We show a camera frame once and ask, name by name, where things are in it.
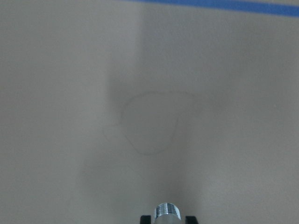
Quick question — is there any chrome pipe fitting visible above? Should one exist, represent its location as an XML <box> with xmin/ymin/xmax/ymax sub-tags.
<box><xmin>152</xmin><ymin>203</ymin><xmax>182</xmax><ymax>224</ymax></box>

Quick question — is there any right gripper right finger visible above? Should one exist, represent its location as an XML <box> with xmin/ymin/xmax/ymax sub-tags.
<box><xmin>185</xmin><ymin>216</ymin><xmax>198</xmax><ymax>224</ymax></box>

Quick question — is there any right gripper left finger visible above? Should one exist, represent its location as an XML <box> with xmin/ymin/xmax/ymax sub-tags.
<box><xmin>140</xmin><ymin>215</ymin><xmax>151</xmax><ymax>224</ymax></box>

